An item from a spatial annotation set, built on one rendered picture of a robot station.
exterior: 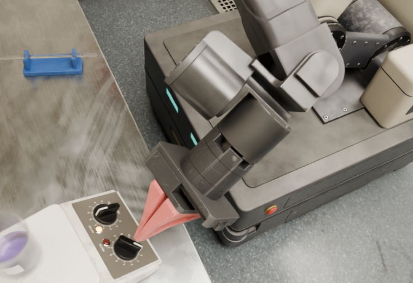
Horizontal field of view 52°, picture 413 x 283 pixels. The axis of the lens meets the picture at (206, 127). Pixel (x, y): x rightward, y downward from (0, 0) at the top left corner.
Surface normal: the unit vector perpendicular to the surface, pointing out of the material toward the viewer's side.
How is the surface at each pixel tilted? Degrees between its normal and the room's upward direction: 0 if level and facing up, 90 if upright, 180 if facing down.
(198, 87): 62
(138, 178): 0
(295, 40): 37
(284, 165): 0
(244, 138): 46
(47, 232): 0
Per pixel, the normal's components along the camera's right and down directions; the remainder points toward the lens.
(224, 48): 0.18, 0.07
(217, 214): 0.69, -0.69
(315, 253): 0.08, -0.55
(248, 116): -0.44, -0.14
